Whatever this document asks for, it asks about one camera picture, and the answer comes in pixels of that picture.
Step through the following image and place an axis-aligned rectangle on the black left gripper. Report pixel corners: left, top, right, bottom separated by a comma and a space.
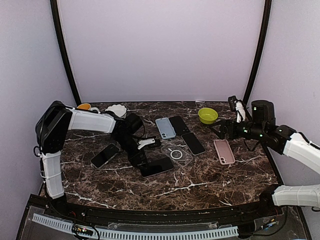
113, 133, 149, 171

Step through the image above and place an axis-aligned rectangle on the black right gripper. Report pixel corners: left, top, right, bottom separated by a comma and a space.
209, 117, 266, 141

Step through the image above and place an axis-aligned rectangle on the pink phone case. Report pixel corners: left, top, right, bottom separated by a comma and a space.
213, 139, 236, 166

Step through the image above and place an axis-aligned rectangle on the black phone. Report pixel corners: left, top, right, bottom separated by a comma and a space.
169, 115, 190, 136

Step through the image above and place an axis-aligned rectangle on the light blue phone case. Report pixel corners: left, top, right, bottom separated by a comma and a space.
155, 117, 176, 140

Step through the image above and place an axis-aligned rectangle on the clear magsafe phone case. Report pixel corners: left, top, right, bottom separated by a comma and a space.
160, 143, 193, 167

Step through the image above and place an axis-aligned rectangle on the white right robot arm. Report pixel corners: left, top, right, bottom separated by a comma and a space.
212, 96, 320, 217

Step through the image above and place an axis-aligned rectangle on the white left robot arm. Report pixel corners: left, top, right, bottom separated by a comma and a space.
35, 100, 149, 218

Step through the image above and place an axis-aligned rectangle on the green bowl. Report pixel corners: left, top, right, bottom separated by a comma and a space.
198, 107, 219, 125

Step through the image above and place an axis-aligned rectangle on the white scalloped bowl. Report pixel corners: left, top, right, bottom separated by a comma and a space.
104, 104, 128, 119

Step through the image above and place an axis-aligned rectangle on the white patterned mug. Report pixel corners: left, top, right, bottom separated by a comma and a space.
76, 103, 100, 114

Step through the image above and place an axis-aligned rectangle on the left green circuit board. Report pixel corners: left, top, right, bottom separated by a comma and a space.
71, 224, 94, 238

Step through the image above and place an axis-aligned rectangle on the green circuit board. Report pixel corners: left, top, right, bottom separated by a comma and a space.
71, 224, 94, 238
260, 218, 278, 230

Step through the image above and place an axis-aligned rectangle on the right green circuit board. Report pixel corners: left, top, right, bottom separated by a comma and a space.
260, 218, 278, 230

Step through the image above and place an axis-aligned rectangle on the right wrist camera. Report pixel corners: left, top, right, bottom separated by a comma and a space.
228, 95, 246, 123

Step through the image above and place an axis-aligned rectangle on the white slotted cable duct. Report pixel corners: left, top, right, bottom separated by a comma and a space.
31, 213, 239, 240

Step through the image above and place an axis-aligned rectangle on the black front rail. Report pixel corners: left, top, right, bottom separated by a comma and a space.
46, 200, 284, 225

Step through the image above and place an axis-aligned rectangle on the black right frame post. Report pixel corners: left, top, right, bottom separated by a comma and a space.
242, 0, 272, 105

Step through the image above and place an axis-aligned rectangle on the black frame post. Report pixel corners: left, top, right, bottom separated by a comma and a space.
242, 0, 272, 105
49, 0, 82, 105

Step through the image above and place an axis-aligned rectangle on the black left frame post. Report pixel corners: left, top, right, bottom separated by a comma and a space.
49, 0, 82, 105

